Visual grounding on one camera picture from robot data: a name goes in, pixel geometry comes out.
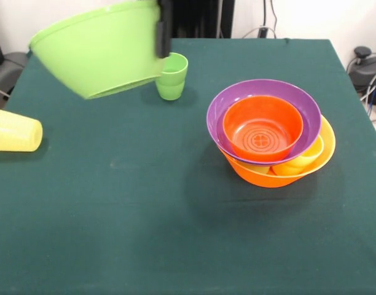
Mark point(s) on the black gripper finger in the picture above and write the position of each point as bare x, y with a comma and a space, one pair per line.
164, 30

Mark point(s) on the green bowl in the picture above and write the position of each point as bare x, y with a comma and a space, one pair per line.
102, 52

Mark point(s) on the orange-red bowl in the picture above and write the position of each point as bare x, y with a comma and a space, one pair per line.
261, 129

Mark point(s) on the purple bowl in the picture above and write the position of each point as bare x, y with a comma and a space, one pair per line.
307, 107

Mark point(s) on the light green tapered cup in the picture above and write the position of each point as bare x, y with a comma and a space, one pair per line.
255, 169

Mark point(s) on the large yellow-orange bowl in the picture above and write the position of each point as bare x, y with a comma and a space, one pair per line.
261, 179

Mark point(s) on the yellow tapered cup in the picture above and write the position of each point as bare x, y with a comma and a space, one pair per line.
16, 133

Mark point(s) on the yellow-orange stepped cup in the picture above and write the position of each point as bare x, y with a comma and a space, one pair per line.
301, 163

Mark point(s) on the green stepped cup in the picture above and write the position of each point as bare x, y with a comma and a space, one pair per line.
172, 83

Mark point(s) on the grey office chair base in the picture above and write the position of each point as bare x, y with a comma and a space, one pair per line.
10, 67

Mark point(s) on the dark green tablecloth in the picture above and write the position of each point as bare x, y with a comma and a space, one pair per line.
188, 230

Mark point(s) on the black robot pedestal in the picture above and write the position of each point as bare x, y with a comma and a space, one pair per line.
203, 15

